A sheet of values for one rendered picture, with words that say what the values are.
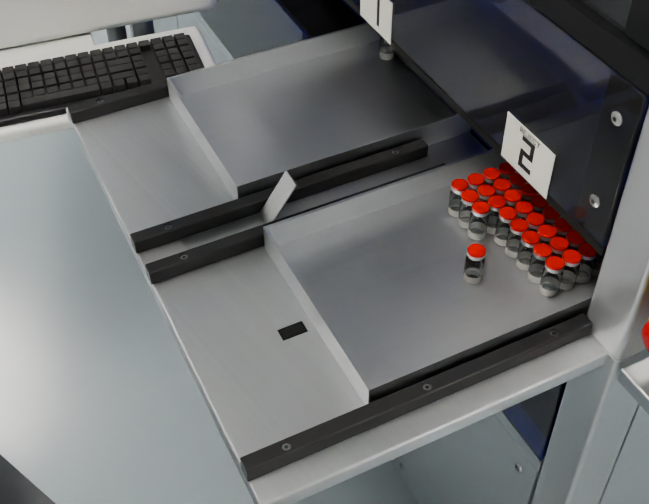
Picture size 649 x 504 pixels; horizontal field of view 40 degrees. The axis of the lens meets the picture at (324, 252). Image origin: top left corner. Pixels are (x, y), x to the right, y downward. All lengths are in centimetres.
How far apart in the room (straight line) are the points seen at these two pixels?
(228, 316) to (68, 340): 123
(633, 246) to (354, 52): 64
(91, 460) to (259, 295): 103
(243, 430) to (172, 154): 45
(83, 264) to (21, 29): 88
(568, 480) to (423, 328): 32
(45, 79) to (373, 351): 77
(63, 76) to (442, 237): 70
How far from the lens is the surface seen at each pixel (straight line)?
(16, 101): 147
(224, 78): 134
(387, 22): 121
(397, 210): 112
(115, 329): 220
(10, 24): 163
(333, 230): 109
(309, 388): 94
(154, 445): 199
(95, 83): 148
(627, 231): 90
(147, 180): 119
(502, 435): 131
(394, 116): 127
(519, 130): 100
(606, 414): 108
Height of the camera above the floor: 164
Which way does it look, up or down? 45 degrees down
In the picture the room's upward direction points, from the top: 1 degrees counter-clockwise
